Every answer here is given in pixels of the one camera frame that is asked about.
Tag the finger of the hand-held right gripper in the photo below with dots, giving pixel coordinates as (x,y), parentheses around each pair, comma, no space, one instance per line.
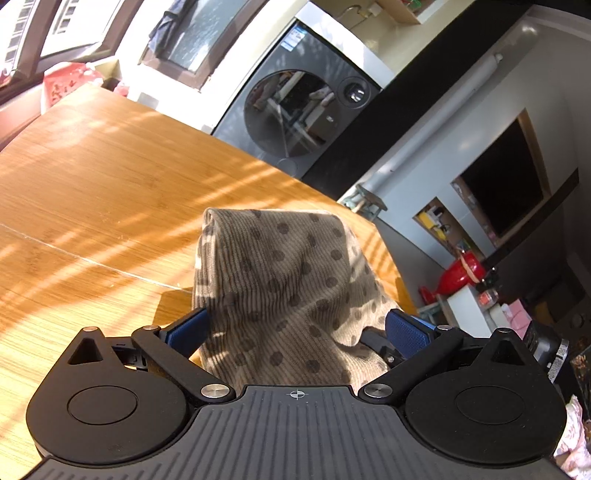
(378,344)

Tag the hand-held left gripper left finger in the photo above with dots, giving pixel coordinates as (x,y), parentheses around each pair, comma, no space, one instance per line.
(189,325)

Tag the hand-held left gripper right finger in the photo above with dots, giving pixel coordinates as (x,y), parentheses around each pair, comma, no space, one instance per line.
(408,330)

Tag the beige polka dot garment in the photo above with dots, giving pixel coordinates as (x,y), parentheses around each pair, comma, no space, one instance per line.
(277,286)

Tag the pink box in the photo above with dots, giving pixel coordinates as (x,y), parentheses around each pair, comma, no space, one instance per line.
(519,314)

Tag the white box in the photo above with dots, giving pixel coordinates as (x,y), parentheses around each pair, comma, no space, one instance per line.
(466,309)

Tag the red vase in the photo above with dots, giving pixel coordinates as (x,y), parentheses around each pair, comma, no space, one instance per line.
(457,274)

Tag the small orange container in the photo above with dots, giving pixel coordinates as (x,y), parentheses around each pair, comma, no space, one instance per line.
(487,299)

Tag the floral cloth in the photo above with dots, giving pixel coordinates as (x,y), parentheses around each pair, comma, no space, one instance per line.
(575,438)

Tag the yellow box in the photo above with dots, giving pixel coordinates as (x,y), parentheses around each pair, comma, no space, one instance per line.
(429,219)

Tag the small wooden stool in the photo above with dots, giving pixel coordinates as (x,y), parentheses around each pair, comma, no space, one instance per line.
(369,198)

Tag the black television screen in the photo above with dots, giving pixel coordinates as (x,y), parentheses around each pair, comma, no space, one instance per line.
(503,184)

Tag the white pipe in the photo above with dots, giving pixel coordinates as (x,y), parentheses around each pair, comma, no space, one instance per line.
(438,120)

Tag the grey washing machine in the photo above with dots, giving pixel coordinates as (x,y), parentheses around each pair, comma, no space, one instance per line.
(295,110)

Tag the pink floral bag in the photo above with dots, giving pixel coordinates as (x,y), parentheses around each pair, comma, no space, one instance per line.
(64,85)

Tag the dark blue hanging cloth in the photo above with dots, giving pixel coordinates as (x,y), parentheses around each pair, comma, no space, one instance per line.
(161,32)

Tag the large dark-framed window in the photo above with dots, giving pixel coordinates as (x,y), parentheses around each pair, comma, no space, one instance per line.
(27,60)

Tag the metal faucet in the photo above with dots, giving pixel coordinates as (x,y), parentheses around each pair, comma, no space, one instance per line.
(353,7)

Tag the wooden wall shelf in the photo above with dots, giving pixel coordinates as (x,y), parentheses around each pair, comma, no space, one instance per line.
(411,14)

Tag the white wall socket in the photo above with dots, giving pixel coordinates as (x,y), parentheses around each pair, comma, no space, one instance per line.
(377,9)

